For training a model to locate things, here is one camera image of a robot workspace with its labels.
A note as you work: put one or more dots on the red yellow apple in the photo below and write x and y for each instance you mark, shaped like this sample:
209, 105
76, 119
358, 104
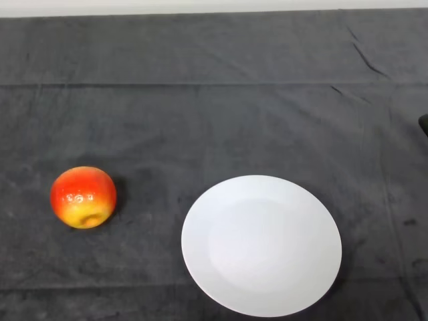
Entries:
82, 194

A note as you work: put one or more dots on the white round plate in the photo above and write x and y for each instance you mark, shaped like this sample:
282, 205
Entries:
261, 247

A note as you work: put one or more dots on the black cloth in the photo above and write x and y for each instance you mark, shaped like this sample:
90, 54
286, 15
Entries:
200, 117

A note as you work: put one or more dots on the black rounded object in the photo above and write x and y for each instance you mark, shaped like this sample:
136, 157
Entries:
424, 125

